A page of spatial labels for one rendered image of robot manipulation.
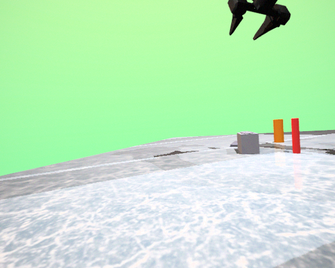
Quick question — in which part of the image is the red cylinder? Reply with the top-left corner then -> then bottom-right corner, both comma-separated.
291,118 -> 301,154

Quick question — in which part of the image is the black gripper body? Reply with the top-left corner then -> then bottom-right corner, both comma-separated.
227,0 -> 291,26

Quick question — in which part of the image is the orange-brown cylinder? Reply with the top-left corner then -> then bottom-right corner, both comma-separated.
273,119 -> 284,142

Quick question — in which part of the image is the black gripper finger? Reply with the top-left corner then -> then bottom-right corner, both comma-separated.
253,15 -> 281,40
229,14 -> 243,36

